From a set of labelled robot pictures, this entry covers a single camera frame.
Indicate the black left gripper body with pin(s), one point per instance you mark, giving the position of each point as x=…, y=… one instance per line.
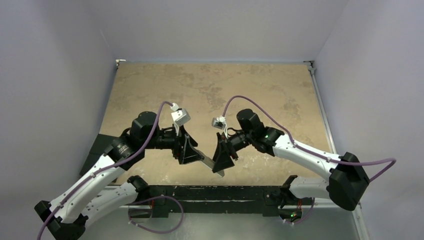
x=178, y=150

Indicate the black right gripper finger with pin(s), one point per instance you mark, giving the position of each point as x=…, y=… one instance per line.
x=224, y=156
x=221, y=137

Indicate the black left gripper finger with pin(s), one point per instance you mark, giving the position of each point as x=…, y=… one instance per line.
x=189, y=155
x=189, y=143

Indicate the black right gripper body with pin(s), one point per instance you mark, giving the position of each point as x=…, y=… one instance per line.
x=227, y=145

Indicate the white universal AC remote control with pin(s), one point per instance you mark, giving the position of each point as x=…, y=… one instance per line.
x=209, y=163

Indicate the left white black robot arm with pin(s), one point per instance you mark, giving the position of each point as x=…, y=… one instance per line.
x=69, y=215

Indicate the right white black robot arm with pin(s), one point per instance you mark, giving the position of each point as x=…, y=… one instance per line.
x=341, y=178

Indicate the black mat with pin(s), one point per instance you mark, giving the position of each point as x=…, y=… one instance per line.
x=101, y=142

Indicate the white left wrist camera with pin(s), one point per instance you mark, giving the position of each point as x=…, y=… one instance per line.
x=180, y=116

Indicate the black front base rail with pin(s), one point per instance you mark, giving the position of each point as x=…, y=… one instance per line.
x=202, y=199

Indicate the aluminium frame rail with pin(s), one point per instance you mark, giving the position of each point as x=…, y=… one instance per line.
x=359, y=222

